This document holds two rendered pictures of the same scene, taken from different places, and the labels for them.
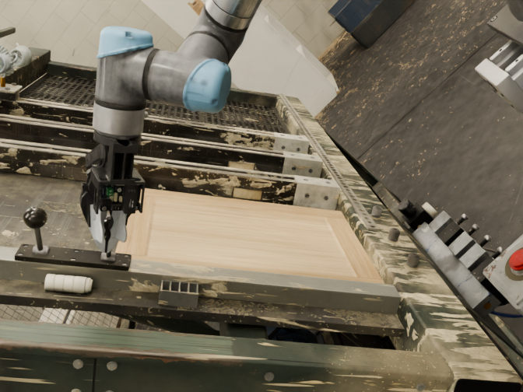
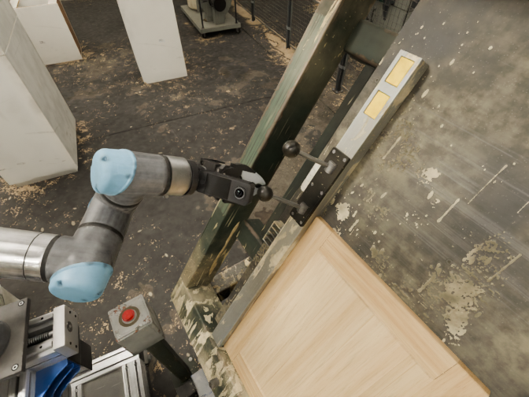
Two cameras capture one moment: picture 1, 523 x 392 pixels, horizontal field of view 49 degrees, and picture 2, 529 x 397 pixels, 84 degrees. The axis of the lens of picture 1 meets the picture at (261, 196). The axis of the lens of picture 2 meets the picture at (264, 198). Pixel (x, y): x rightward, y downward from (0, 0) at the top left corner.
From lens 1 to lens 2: 1.36 m
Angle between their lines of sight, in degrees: 101
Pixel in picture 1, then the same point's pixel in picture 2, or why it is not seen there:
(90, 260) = (305, 194)
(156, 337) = not seen: hidden behind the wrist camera
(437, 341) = (188, 297)
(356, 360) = (197, 250)
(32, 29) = not seen: outside the picture
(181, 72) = not seen: hidden behind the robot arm
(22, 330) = (264, 125)
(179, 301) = (271, 230)
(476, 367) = (178, 289)
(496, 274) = (144, 315)
